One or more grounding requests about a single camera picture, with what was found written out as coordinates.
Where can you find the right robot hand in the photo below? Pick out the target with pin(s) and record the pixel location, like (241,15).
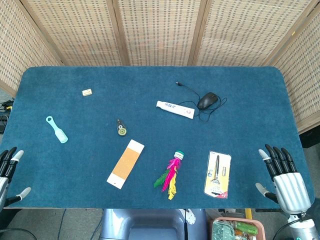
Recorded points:
(287,185)

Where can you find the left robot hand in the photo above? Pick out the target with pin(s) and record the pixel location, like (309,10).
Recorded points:
(7,162)

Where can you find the colourful feather shuttlecock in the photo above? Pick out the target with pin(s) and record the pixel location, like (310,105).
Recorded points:
(172,172)

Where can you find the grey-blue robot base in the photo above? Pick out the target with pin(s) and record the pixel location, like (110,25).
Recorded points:
(150,225)

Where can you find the pink basket with items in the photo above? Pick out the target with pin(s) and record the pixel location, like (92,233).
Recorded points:
(237,228)

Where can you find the packaged pen on card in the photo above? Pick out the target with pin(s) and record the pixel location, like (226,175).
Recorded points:
(217,175)

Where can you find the small cream eraser block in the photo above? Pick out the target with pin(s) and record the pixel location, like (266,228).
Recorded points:
(87,92)

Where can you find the black computer mouse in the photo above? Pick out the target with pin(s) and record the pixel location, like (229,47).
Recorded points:
(207,100)

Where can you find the white and orange flat box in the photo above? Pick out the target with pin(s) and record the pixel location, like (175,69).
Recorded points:
(125,163)

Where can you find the black round correction tape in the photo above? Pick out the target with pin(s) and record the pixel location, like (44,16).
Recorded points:
(121,128)

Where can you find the white toothpaste tube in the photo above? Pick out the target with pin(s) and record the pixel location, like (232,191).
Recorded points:
(175,109)

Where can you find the blue felt table mat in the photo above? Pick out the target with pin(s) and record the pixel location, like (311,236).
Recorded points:
(150,140)

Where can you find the woven bamboo folding screen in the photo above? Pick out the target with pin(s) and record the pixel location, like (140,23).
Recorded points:
(160,32)

